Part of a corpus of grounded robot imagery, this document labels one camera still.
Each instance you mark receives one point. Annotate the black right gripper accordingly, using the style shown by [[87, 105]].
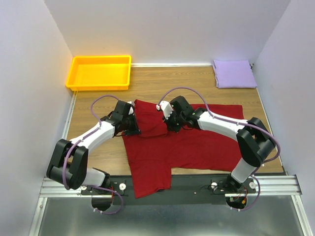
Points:
[[167, 122]]

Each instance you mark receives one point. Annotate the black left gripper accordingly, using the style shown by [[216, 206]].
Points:
[[135, 130]]

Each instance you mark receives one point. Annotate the red t shirt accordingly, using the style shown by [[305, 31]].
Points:
[[154, 152]]

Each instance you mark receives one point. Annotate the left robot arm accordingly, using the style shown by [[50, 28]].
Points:
[[69, 161]]

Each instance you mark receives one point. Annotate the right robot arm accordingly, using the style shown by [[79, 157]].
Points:
[[254, 141]]

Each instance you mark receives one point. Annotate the folded lavender t shirt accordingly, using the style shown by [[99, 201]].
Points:
[[234, 74]]

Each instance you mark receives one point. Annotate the yellow plastic bin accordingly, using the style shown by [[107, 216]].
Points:
[[99, 73]]

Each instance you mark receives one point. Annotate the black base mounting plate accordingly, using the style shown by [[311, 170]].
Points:
[[186, 189]]

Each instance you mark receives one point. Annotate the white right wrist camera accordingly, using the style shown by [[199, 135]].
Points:
[[166, 108]]

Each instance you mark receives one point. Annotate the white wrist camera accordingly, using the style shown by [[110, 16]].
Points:
[[166, 108], [132, 108]]

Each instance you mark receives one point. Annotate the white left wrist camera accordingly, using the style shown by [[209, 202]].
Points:
[[132, 108]]

